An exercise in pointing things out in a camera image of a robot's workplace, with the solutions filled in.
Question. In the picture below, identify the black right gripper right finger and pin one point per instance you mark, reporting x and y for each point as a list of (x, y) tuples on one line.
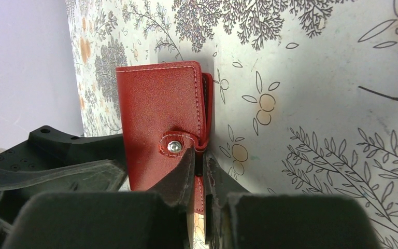
[(237, 218)]

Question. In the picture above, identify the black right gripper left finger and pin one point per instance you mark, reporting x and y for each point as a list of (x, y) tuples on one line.
[(161, 217)]

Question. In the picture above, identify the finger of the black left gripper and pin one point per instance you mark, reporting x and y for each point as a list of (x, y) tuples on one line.
[(48, 148), (17, 187)]

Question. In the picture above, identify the red leather card holder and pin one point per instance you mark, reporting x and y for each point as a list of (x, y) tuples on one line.
[(165, 109)]

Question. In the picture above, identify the floral patterned table mat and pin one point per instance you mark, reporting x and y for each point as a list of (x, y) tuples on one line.
[(305, 92)]

